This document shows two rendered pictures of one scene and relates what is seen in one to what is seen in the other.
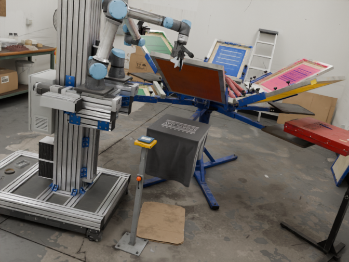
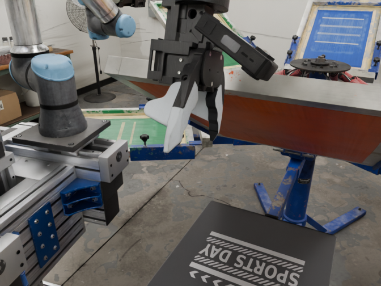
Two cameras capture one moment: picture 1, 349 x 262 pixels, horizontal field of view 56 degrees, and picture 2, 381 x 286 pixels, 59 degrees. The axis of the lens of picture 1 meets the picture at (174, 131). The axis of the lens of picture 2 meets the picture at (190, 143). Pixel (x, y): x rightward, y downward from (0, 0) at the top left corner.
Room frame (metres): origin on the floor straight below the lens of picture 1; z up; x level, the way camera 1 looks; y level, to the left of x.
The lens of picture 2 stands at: (1.95, -0.03, 1.70)
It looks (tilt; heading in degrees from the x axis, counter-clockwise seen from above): 26 degrees down; 12
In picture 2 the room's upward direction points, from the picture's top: straight up
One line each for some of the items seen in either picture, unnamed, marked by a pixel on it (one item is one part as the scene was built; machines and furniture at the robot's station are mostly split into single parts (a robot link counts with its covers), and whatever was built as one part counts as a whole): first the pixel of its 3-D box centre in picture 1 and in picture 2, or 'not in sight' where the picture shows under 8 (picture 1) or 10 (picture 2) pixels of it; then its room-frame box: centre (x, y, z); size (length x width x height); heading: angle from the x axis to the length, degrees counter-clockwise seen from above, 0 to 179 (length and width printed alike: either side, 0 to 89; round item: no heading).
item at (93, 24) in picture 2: (129, 39); (100, 23); (3.16, 0.55, 1.56); 0.11 x 0.08 x 0.11; 60
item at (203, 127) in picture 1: (180, 126); (248, 263); (2.72, -0.05, 0.95); 0.48 x 0.44 x 0.01; 165
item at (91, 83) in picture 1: (95, 80); not in sight; (2.38, 0.64, 1.31); 0.15 x 0.15 x 0.10
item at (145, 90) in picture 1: (132, 83); (145, 114); (3.56, 0.54, 1.05); 1.08 x 0.61 x 0.23; 105
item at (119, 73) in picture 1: (117, 70); (61, 114); (2.88, 0.59, 1.31); 0.15 x 0.15 x 0.10
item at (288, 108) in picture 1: (258, 107); not in sight; (3.97, -0.98, 0.91); 1.34 x 0.40 x 0.08; 105
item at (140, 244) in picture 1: (138, 195); not in sight; (2.26, 0.20, 0.48); 0.22 x 0.22 x 0.96; 75
